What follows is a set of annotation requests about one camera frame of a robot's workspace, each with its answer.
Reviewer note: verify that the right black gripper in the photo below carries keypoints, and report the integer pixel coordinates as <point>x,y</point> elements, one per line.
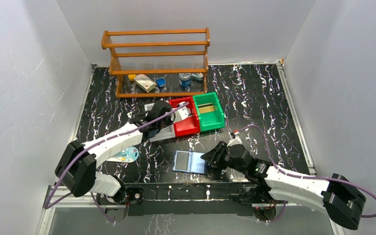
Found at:
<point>213,156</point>

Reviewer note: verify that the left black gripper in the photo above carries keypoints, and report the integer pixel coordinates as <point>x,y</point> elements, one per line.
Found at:
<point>144,117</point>

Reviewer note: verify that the white plastic bin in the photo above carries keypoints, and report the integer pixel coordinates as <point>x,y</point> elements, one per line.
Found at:
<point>164,134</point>

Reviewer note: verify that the navy blue card holder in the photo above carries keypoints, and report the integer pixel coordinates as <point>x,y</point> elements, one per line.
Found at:
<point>196,164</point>

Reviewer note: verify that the grey card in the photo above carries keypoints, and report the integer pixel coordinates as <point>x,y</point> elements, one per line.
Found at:
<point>181,161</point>

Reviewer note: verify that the red plastic bin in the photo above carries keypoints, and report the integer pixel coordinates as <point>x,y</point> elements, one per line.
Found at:
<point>190,125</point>

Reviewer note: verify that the green plastic bin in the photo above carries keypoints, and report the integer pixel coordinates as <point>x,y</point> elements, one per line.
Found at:
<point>210,113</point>

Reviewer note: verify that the wooden shelf rack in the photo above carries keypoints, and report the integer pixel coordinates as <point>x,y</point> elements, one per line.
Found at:
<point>153,52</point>

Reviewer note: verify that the blue toothbrush blister pack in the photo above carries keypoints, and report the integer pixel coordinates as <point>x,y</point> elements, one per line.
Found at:
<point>128,155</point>

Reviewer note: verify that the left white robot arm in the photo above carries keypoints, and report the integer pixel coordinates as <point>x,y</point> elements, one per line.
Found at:
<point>77,168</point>

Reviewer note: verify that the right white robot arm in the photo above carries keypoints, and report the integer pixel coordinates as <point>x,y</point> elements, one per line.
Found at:
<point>336,197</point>

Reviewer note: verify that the gold card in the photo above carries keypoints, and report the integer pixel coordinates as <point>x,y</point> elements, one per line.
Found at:
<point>206,108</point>

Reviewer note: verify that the blue small cube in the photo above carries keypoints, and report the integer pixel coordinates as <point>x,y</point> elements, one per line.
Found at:
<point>160,82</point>

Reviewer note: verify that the white red small box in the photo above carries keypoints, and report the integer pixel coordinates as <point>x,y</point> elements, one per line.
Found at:
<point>145,83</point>

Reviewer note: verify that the blue round tin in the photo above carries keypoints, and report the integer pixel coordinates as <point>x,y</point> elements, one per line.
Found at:
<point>184,79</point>

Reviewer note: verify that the yellow small object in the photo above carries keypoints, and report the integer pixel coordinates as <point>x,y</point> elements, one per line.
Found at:
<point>131,77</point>

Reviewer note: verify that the grey tape dispenser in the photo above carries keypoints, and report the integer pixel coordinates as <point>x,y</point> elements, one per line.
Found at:
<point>197,76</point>

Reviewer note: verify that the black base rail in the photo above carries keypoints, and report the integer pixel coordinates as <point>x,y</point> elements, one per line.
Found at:
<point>239,198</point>

